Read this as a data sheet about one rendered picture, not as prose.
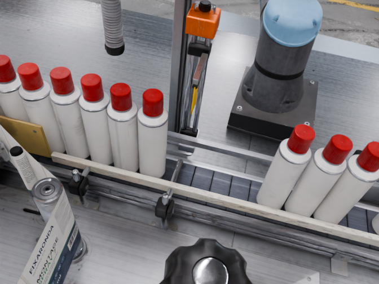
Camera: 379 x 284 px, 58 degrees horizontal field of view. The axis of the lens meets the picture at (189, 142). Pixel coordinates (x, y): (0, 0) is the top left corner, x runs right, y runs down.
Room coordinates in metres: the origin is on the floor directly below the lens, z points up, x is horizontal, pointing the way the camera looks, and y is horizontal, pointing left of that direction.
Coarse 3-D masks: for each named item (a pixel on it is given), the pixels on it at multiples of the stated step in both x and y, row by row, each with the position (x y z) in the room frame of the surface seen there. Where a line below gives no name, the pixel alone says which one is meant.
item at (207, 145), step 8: (168, 136) 0.42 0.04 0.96; (176, 136) 0.42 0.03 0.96; (184, 136) 0.43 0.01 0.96; (192, 144) 0.42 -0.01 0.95; (200, 144) 0.42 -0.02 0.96; (208, 144) 0.42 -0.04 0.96; (216, 144) 0.42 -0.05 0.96; (224, 152) 0.41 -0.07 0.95; (232, 152) 0.41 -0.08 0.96; (240, 152) 0.41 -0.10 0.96; (248, 152) 0.41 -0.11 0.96; (256, 160) 0.40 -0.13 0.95; (264, 160) 0.40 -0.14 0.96; (272, 160) 0.40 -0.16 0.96; (304, 168) 0.39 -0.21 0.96; (376, 184) 0.37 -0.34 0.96
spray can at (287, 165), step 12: (300, 132) 0.36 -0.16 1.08; (312, 132) 0.36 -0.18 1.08; (288, 144) 0.36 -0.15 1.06; (300, 144) 0.35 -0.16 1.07; (276, 156) 0.36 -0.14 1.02; (288, 156) 0.34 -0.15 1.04; (300, 156) 0.34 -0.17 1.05; (276, 168) 0.35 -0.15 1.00; (288, 168) 0.34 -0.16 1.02; (300, 168) 0.34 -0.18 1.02; (264, 180) 0.36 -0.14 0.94; (276, 180) 0.34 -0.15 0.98; (288, 180) 0.34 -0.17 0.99; (264, 192) 0.35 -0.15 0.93; (276, 192) 0.34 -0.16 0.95; (288, 192) 0.34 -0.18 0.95; (264, 204) 0.34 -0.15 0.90; (276, 204) 0.34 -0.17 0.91
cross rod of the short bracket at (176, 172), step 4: (180, 160) 0.41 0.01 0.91; (180, 164) 0.40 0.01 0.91; (176, 168) 0.39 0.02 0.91; (180, 168) 0.39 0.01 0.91; (176, 172) 0.38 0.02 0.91; (172, 176) 0.37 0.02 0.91; (176, 176) 0.37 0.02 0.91; (172, 180) 0.36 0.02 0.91; (176, 180) 0.36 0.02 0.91; (168, 188) 0.34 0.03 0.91; (168, 192) 0.33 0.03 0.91; (172, 192) 0.33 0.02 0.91
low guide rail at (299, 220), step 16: (64, 160) 0.37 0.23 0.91; (80, 160) 0.37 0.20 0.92; (112, 176) 0.36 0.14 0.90; (128, 176) 0.35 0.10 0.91; (144, 176) 0.36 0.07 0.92; (176, 192) 0.34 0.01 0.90; (192, 192) 0.34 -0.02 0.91; (208, 192) 0.34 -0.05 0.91; (240, 208) 0.32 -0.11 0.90; (256, 208) 0.32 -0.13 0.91; (272, 208) 0.32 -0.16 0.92; (304, 224) 0.31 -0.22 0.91; (320, 224) 0.31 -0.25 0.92; (336, 224) 0.31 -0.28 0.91; (368, 240) 0.29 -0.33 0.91
